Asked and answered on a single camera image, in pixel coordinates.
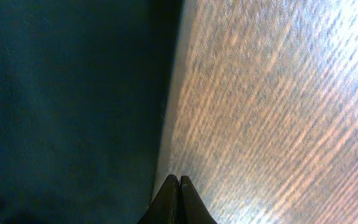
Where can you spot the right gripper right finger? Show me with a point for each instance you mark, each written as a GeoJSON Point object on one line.
{"type": "Point", "coordinates": [191, 209]}

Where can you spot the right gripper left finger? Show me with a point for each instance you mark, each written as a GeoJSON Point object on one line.
{"type": "Point", "coordinates": [164, 207]}

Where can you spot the black rectangular bin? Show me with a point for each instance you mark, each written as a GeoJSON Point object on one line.
{"type": "Point", "coordinates": [83, 94]}

